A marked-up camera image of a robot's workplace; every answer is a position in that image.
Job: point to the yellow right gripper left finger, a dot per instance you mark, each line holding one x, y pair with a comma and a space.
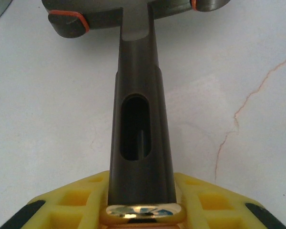
69, 210

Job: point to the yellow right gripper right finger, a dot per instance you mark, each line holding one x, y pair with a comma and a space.
217, 210

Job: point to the dark brown hand brush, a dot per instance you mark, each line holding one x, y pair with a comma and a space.
138, 71

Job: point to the orange rubber band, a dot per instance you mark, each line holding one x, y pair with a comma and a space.
193, 4
84, 20

